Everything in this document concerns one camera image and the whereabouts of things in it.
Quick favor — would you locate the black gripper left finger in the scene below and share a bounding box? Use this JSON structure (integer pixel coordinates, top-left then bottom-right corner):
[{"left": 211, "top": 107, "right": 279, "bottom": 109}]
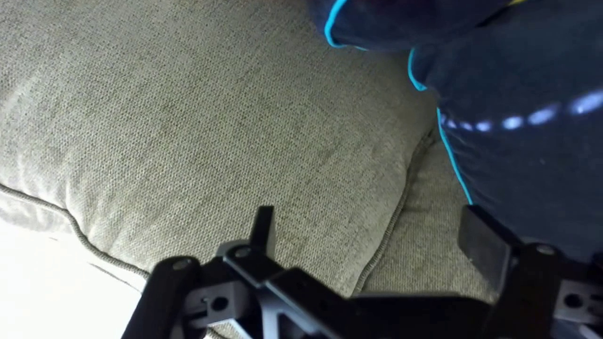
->
[{"left": 119, "top": 203, "right": 392, "bottom": 339}]

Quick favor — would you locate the grey-green fabric sofa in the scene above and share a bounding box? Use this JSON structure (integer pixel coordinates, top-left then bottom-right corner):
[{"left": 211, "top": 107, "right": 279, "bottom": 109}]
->
[{"left": 0, "top": 0, "right": 497, "bottom": 303}]

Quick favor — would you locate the large dark navy pillow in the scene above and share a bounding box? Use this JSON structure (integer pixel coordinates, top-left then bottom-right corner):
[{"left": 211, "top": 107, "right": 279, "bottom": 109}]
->
[{"left": 305, "top": 0, "right": 603, "bottom": 265}]

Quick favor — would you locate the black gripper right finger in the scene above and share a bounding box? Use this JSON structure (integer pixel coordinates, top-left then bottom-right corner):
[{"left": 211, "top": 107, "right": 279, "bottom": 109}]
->
[{"left": 456, "top": 203, "right": 603, "bottom": 339}]

